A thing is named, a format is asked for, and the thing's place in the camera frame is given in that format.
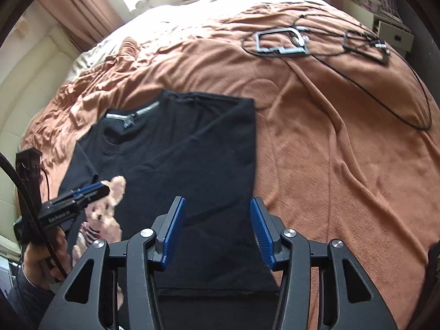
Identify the brown blanket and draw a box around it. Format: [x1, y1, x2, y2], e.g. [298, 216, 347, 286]
[19, 0, 434, 330]

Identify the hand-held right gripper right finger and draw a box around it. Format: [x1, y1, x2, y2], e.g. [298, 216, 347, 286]
[250, 197, 399, 330]

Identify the person's left forearm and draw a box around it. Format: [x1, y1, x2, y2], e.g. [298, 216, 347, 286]
[7, 270, 57, 320]

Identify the black metal frame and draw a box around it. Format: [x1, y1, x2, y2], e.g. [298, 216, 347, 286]
[341, 29, 391, 67]

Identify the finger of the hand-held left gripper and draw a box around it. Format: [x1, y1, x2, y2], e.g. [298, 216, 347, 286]
[70, 180, 111, 199]
[82, 189, 111, 209]

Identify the silver metal frame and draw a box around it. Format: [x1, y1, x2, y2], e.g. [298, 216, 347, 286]
[254, 27, 310, 56]

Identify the brown teddy bear plush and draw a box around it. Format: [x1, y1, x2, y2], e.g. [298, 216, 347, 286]
[71, 176, 127, 313]

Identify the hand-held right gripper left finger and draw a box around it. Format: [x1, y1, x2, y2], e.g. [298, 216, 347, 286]
[38, 197, 188, 330]

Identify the cream bedside cabinet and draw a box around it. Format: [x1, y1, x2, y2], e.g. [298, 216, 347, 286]
[343, 0, 415, 56]

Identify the cream padded headboard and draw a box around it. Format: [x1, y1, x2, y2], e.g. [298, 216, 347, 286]
[0, 26, 84, 248]

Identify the pink curtain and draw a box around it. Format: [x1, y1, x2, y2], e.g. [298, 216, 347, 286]
[37, 0, 134, 53]

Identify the black t-shirt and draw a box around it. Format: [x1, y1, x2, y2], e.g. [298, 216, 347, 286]
[58, 89, 281, 330]

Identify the long black cable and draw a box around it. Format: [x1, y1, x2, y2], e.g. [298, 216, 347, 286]
[241, 13, 433, 132]

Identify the person's left hand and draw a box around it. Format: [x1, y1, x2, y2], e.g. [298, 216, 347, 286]
[22, 230, 84, 292]

